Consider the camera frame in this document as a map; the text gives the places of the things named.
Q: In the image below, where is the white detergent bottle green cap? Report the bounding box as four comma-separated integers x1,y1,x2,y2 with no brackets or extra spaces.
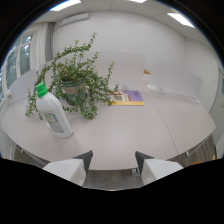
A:
34,81,74,139

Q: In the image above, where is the colourful purple yellow book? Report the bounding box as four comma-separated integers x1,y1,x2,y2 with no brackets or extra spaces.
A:
105,89,146,107

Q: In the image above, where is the green plant pot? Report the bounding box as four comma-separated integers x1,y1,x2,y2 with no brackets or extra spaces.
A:
62,78,88,107

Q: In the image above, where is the white desk divider panel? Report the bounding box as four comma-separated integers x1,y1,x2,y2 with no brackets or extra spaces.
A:
8,68,40,102
146,58,204,99
83,50,147,90

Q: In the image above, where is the green leafy potted plant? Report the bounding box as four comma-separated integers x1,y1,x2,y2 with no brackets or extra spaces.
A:
25,32,120,121

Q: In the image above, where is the grey curtain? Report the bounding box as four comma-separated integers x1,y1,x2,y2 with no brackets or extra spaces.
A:
44,22,56,63

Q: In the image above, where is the window with white frame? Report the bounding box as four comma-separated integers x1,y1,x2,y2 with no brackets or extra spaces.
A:
0,34,34,105

